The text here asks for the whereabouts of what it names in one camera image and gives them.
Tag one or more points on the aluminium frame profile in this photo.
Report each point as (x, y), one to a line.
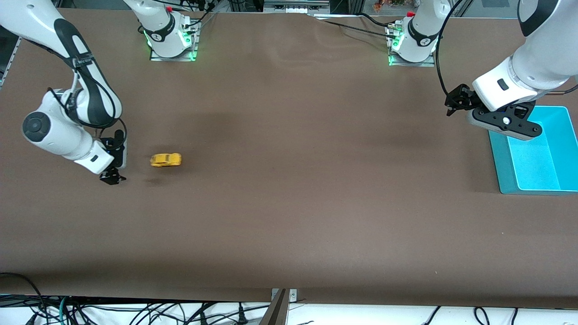
(293, 6)

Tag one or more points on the metal table edge bracket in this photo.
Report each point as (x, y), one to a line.
(293, 295)

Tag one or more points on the yellow beetle toy car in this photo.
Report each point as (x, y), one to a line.
(166, 160)

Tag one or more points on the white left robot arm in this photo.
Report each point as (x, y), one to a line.
(546, 49)

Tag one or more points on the aluminium table side rail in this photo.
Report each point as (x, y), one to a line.
(9, 63)

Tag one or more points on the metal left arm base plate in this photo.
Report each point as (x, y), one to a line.
(429, 63)

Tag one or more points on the orange background item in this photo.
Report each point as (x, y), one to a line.
(381, 5)

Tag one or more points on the teal plastic bin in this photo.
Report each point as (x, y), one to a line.
(537, 167)

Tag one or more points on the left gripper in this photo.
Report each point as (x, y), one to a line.
(464, 98)

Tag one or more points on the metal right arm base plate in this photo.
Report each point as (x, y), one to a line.
(156, 56)

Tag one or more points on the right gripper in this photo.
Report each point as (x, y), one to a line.
(112, 172)

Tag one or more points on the dark tapered pole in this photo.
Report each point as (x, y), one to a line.
(275, 313)

